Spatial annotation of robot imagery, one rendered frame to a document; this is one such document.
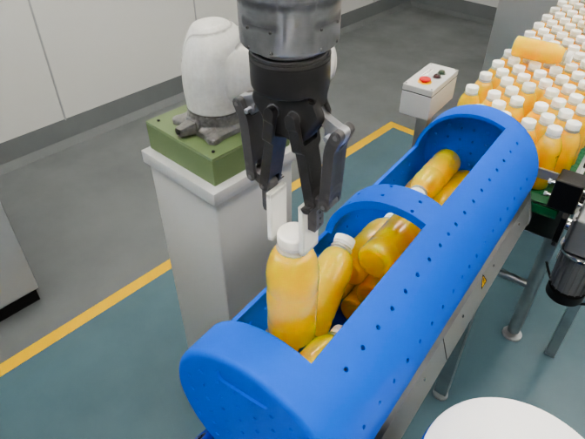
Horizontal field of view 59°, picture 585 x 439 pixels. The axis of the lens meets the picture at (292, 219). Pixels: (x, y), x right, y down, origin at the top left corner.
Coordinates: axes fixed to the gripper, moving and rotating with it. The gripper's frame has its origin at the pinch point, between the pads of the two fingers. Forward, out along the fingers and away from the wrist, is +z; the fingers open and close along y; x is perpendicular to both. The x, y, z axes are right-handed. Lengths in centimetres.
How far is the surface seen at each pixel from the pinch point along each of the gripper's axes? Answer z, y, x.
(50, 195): 140, -229, 71
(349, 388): 21.2, 10.7, -2.6
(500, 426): 36.8, 28.2, 14.2
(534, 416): 37, 32, 19
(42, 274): 140, -175, 31
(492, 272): 54, 13, 65
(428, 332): 27.2, 13.9, 16.4
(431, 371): 53, 13, 29
